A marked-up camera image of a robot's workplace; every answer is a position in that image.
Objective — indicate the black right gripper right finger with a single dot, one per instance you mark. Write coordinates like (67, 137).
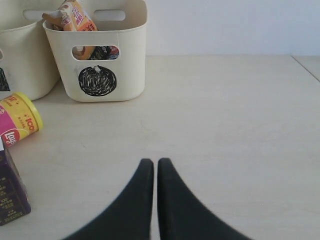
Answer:
(181, 215)

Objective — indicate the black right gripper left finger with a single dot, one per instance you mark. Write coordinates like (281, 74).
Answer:
(129, 216)

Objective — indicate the pink Lays chips can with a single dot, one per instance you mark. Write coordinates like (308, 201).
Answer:
(19, 118)

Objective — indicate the orange noodle packet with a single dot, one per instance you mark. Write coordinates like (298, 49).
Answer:
(71, 17)

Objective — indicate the purple drink carton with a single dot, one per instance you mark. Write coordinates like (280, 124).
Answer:
(14, 202)

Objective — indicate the cream bin with circle mark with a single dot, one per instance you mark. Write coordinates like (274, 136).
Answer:
(120, 23)

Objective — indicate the cream bin with square mark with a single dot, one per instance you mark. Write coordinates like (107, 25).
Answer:
(27, 64)

